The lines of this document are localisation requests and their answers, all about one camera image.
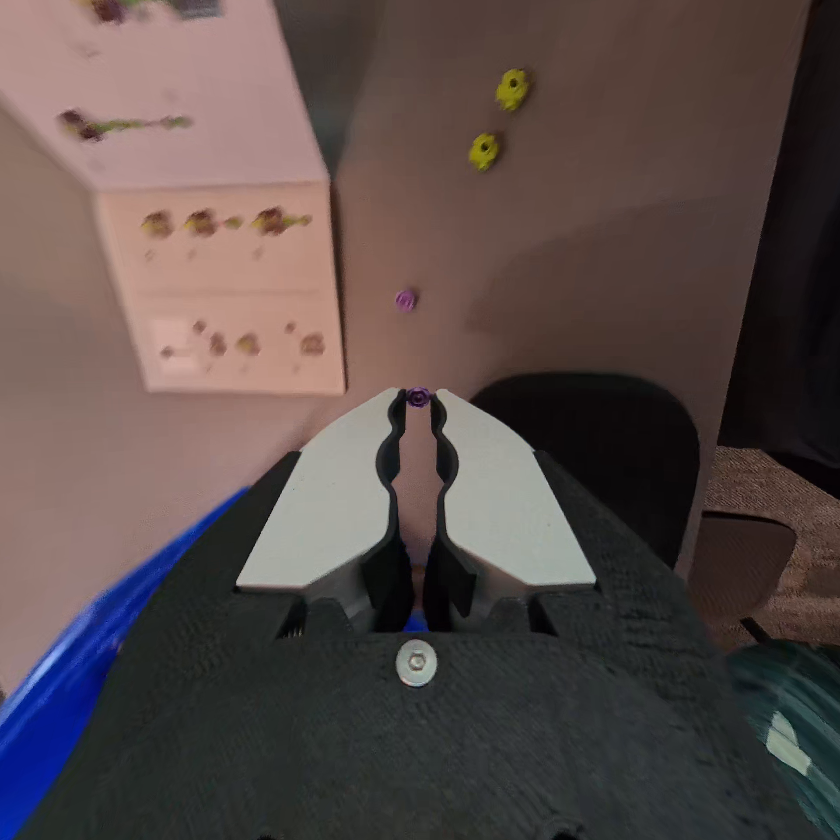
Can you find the person's dark clothing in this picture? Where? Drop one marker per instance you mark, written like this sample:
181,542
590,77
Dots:
794,263

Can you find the white instruction booklet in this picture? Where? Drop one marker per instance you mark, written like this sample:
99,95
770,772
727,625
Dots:
197,79

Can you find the grey desk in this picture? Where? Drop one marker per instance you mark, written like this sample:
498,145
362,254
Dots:
591,263

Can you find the purple yellow flower assembly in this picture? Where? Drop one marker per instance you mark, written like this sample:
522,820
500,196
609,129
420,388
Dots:
418,397

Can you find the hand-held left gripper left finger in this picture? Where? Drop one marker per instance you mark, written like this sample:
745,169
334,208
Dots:
322,519

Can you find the blue plastic bin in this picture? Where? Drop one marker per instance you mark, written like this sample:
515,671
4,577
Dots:
66,696

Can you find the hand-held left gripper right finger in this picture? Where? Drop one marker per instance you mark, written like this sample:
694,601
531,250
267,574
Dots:
519,519

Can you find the person's right forearm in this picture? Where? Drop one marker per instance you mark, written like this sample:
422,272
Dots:
794,722

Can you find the small lime flower brick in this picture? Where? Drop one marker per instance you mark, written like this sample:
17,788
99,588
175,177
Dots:
513,89
483,151

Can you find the black mesh cushion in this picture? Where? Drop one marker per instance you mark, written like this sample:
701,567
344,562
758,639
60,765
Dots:
604,446

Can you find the small purple flower brick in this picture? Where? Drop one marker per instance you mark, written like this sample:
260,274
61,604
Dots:
407,299

